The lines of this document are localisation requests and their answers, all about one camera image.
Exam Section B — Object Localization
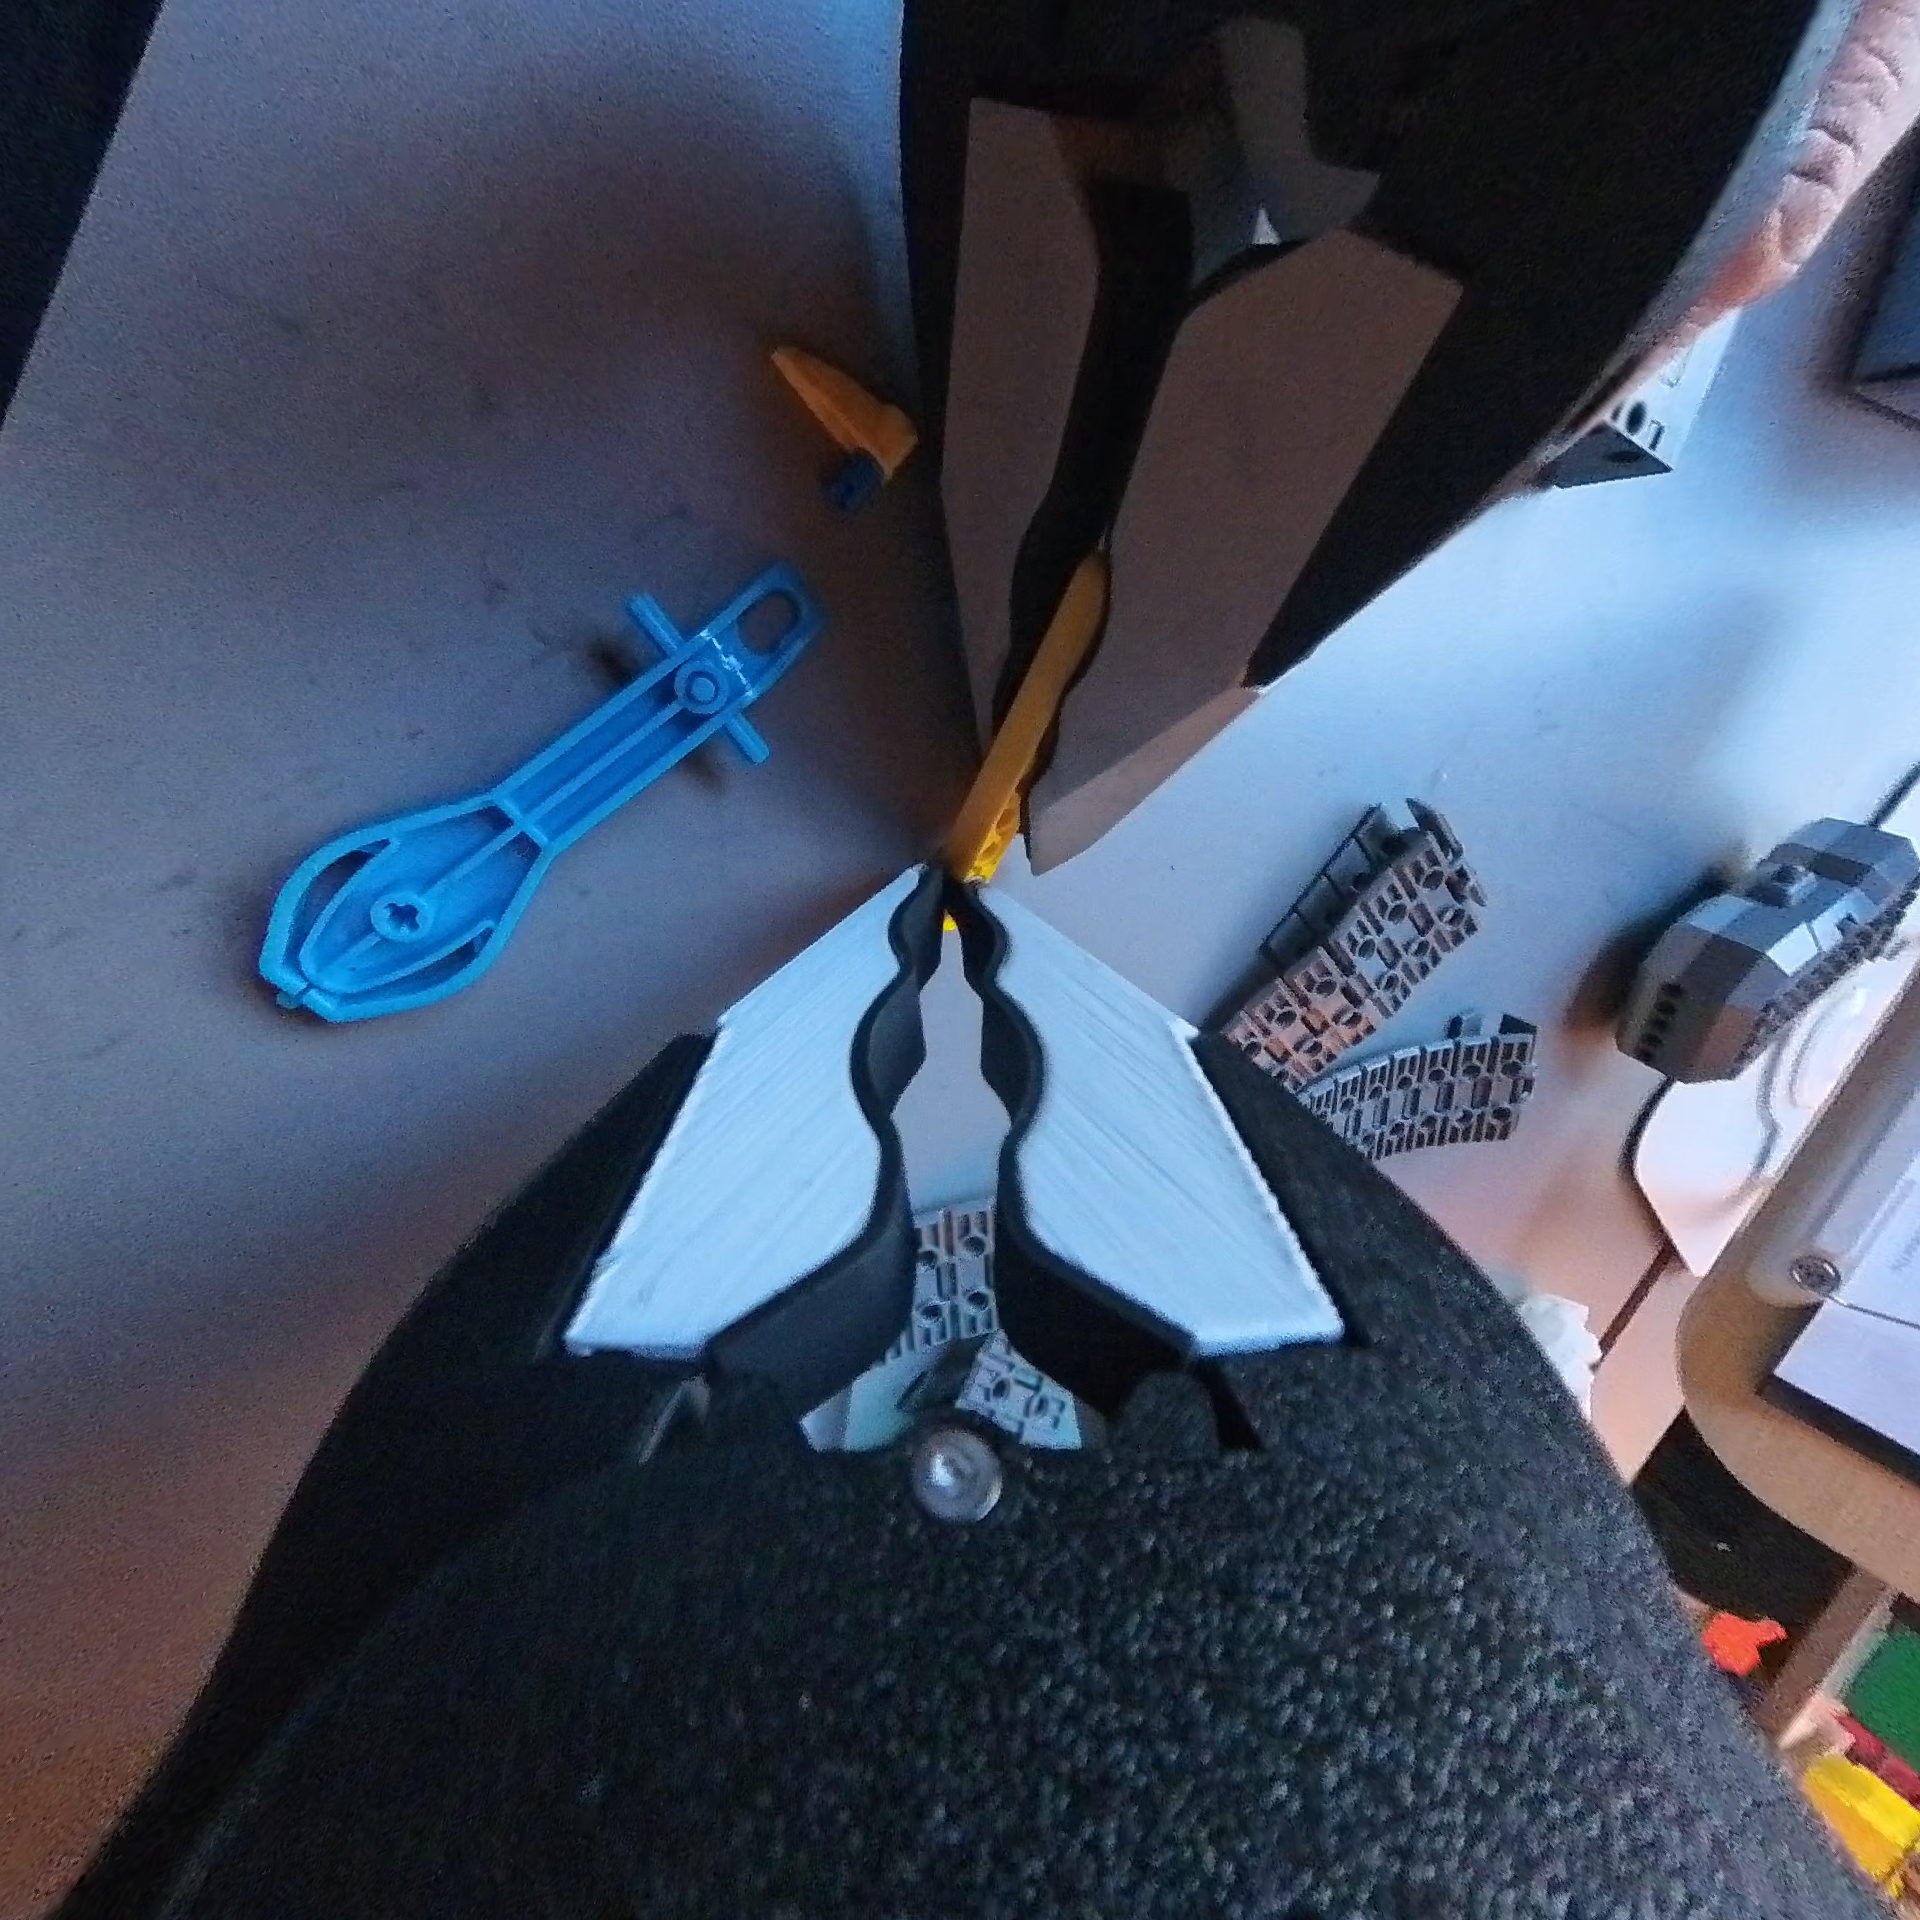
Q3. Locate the white flat pad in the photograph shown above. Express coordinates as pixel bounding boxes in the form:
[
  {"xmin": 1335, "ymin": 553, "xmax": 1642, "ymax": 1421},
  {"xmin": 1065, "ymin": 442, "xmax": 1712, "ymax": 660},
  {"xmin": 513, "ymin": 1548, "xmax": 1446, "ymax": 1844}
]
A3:
[{"xmin": 1634, "ymin": 959, "xmax": 1920, "ymax": 1278}]

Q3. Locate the yellow plastic piece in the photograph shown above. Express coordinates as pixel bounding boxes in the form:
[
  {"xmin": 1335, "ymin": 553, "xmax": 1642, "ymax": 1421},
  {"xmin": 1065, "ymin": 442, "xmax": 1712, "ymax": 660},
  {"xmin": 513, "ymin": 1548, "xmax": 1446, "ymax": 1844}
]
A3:
[{"xmin": 945, "ymin": 550, "xmax": 1115, "ymax": 886}]

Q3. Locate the crumpled white tissue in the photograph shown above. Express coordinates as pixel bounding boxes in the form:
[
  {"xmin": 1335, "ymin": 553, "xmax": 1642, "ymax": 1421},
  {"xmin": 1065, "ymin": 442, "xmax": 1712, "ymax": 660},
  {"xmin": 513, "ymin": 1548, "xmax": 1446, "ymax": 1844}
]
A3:
[{"xmin": 1515, "ymin": 1294, "xmax": 1597, "ymax": 1404}]

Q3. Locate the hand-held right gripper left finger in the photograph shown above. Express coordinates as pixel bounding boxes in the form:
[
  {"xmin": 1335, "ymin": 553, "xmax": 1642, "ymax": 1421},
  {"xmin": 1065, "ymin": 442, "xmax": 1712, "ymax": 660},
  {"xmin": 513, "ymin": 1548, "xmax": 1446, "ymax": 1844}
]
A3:
[{"xmin": 562, "ymin": 866, "xmax": 952, "ymax": 1389}]

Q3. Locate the yellow wedge piece blue pin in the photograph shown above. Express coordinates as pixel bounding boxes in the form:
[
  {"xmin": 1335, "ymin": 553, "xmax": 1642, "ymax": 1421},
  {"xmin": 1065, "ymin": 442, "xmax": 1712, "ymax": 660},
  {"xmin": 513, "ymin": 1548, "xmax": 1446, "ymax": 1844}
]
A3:
[{"xmin": 768, "ymin": 346, "xmax": 921, "ymax": 512}]

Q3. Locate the grey faceted toy block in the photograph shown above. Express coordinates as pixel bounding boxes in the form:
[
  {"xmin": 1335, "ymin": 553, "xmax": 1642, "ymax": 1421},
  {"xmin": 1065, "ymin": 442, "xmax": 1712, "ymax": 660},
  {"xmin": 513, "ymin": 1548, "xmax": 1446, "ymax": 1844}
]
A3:
[{"xmin": 1617, "ymin": 816, "xmax": 1920, "ymax": 1085}]

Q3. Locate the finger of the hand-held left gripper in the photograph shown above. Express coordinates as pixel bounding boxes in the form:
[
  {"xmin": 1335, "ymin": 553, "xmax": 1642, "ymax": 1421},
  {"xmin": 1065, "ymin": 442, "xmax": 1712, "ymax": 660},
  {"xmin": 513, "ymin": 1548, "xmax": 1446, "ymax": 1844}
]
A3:
[
  {"xmin": 943, "ymin": 96, "xmax": 1203, "ymax": 749},
  {"xmin": 1025, "ymin": 224, "xmax": 1469, "ymax": 876}
]

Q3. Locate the grey desk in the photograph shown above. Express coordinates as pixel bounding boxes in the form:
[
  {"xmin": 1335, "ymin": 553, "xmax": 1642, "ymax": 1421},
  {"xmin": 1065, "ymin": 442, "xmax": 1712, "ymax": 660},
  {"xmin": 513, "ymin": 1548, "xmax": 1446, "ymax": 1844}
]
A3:
[{"xmin": 0, "ymin": 0, "xmax": 1920, "ymax": 1863}]

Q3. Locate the grey studded track strip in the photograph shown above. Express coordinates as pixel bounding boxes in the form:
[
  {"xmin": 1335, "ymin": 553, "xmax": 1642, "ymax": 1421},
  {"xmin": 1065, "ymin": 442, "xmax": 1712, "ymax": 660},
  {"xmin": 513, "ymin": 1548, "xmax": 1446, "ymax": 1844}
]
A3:
[
  {"xmin": 901, "ymin": 801, "xmax": 1489, "ymax": 1449},
  {"xmin": 1297, "ymin": 1013, "xmax": 1539, "ymax": 1162}
]

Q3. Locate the wooden display board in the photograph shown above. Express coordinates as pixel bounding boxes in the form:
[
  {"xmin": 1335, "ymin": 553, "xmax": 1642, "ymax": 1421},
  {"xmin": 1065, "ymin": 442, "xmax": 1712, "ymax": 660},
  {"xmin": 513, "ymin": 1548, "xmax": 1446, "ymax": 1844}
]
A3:
[{"xmin": 1679, "ymin": 1020, "xmax": 1920, "ymax": 1517}]

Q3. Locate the person's left hand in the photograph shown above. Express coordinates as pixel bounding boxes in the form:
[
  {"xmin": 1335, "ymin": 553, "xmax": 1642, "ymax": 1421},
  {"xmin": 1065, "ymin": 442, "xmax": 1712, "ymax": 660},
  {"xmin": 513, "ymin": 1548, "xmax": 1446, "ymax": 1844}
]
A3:
[{"xmin": 1717, "ymin": 0, "xmax": 1920, "ymax": 308}]

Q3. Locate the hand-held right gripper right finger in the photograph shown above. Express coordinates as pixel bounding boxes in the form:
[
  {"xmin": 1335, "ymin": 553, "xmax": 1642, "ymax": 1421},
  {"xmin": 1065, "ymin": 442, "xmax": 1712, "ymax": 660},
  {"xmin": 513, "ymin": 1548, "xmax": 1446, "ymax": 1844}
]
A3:
[{"xmin": 958, "ymin": 882, "xmax": 1346, "ymax": 1423}]

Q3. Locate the yellow block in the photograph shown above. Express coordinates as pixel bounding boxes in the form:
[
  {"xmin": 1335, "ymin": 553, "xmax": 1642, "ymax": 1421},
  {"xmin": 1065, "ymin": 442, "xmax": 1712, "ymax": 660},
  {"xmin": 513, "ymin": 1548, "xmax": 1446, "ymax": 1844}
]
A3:
[{"xmin": 1799, "ymin": 1746, "xmax": 1920, "ymax": 1882}]

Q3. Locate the blue plastic lever tool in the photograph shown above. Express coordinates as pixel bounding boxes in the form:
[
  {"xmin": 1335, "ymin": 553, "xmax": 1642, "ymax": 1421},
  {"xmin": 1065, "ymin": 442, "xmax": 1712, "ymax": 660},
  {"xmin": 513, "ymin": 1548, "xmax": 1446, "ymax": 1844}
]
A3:
[{"xmin": 259, "ymin": 562, "xmax": 827, "ymax": 1023}]

